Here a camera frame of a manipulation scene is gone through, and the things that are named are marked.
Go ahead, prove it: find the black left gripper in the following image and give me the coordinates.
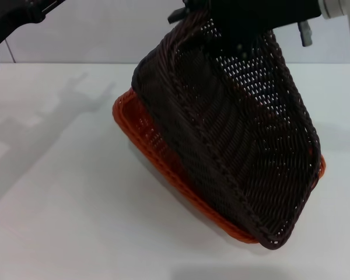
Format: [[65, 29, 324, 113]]
[[0, 0, 65, 54]]

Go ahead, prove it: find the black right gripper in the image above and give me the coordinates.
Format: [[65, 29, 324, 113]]
[[167, 0, 322, 60]]

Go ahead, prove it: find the orange woven basket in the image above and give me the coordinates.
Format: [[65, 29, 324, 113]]
[[110, 87, 327, 244]]

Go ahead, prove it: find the right wrist cable with plug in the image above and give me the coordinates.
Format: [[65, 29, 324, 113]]
[[297, 20, 313, 47]]

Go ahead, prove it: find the dark brown woven basket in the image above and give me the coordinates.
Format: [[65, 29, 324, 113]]
[[131, 10, 322, 250]]

